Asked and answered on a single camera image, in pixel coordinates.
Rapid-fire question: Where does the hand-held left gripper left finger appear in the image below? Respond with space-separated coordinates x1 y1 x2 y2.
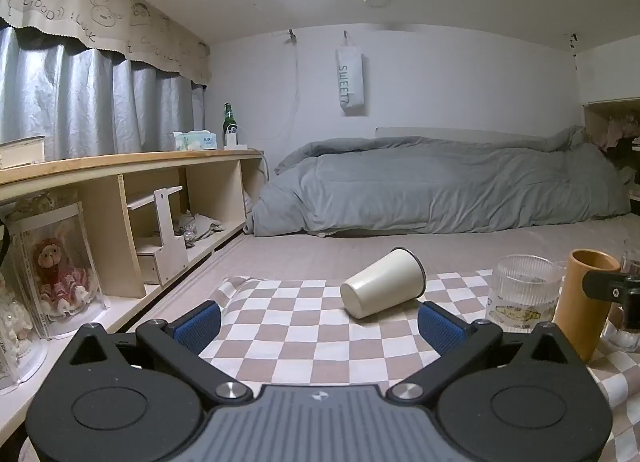
67 301 254 411

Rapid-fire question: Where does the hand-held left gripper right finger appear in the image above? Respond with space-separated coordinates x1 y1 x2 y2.
387 301 586 408

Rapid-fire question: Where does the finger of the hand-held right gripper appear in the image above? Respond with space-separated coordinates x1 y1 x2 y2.
582 266 640 303

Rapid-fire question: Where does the bamboo cup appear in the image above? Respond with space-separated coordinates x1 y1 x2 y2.
552 249 622 364

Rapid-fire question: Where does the white cup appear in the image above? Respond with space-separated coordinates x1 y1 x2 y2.
340 247 427 320

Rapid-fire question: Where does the ribbed glass cup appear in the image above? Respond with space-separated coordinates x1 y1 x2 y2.
484 254 567 333

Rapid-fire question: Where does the clear glass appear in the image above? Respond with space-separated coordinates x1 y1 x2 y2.
601 248 640 354

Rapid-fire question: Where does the small wooden stand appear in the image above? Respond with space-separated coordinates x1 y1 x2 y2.
125 186 189 286

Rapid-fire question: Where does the checkered cloth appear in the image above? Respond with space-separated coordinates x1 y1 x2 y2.
199 269 640 462

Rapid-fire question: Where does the crumpled grey cloth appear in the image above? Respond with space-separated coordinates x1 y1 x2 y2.
174 211 227 249

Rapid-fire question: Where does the bed mattress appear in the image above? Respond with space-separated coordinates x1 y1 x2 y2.
145 212 640 333

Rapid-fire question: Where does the grey duvet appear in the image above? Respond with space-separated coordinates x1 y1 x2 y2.
244 125 632 239

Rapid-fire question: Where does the pink plush toy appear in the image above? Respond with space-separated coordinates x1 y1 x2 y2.
599 113 640 185

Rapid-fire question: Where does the wooden shelf unit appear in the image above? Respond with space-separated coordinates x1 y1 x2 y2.
0 148 267 343

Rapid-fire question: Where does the white doll in clear box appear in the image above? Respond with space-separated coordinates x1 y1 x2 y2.
0 269 49 395

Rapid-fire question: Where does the tissue box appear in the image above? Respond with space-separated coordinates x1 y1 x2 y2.
172 130 219 152

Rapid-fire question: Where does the white charger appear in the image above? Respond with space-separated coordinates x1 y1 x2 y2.
223 127 248 151

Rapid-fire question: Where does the green glass bottle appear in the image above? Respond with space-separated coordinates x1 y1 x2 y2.
222 102 237 149

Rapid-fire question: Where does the thick book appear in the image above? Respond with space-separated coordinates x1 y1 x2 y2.
0 135 47 169

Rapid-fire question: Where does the grey curtain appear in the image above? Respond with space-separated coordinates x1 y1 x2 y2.
0 24 208 163

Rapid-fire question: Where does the white hanging bag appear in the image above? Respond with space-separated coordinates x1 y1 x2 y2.
335 30 369 118

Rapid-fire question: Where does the printed curtain valance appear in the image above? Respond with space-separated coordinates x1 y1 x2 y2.
0 0 213 88

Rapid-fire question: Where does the white hanging cable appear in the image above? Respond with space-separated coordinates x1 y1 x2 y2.
265 28 302 140

